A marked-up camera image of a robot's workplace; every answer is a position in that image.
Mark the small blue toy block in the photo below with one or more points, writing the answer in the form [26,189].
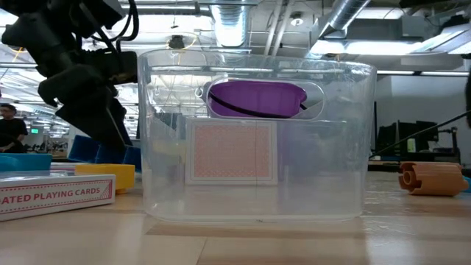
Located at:
[468,184]

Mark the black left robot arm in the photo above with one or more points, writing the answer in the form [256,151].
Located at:
[44,40]

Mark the wide silver spiral duct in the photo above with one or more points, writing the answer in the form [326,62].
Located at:
[230,25]

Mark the black ceiling camera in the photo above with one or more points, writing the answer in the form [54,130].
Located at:
[176,42]

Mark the red-backed playing card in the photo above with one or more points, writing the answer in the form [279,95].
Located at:
[230,151]

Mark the black monitors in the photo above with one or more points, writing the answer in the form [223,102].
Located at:
[408,136]

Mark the black stand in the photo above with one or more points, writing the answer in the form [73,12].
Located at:
[455,143]

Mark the long ceiling light panel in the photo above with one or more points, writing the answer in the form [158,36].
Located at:
[368,47]

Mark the round ceiling fixture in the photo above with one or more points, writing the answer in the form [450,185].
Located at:
[296,21]

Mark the clear plastic bin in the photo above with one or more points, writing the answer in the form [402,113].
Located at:
[257,202]

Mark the person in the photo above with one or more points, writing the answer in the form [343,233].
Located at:
[13,129]

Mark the brown toy block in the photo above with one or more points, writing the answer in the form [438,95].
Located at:
[434,180]

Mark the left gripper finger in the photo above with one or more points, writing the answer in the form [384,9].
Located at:
[99,125]
[120,121]

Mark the slanted silver spiral duct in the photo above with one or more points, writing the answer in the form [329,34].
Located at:
[346,13]

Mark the blue triangular toy block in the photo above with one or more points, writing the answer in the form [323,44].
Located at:
[22,162]

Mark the green exit sign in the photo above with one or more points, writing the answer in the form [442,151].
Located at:
[34,130]

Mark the yellow toy block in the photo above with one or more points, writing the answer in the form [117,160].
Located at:
[106,173]

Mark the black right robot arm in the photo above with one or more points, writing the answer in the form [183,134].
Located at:
[469,99]

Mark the purple plastic bucket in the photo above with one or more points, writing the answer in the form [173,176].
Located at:
[257,97]

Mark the blue plastic tray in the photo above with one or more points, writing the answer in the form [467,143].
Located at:
[82,151]

